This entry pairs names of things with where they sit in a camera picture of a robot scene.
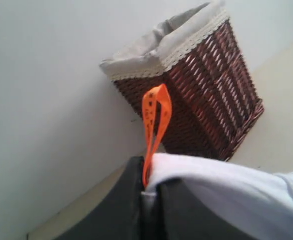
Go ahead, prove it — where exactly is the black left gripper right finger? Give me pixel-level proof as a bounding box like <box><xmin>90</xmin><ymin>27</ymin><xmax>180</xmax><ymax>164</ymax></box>
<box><xmin>158</xmin><ymin>182</ymin><xmax>233</xmax><ymax>240</ymax></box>

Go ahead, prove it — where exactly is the dark brown wicker basket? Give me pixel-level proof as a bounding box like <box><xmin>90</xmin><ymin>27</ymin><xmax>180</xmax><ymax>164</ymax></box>
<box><xmin>114</xmin><ymin>20</ymin><xmax>264</xmax><ymax>161</ymax></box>

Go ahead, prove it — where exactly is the white t-shirt red lettering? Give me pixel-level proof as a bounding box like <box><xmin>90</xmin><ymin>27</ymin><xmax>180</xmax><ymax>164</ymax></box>
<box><xmin>146</xmin><ymin>153</ymin><xmax>293</xmax><ymax>240</ymax></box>

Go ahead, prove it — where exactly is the orange garment tag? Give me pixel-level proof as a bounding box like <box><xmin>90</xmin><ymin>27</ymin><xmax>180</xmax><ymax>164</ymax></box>
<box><xmin>141</xmin><ymin>84</ymin><xmax>172</xmax><ymax>187</ymax></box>

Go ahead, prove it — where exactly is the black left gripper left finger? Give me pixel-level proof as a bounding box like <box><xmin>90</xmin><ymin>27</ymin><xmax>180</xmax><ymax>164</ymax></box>
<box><xmin>56</xmin><ymin>156</ymin><xmax>144</xmax><ymax>240</ymax></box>

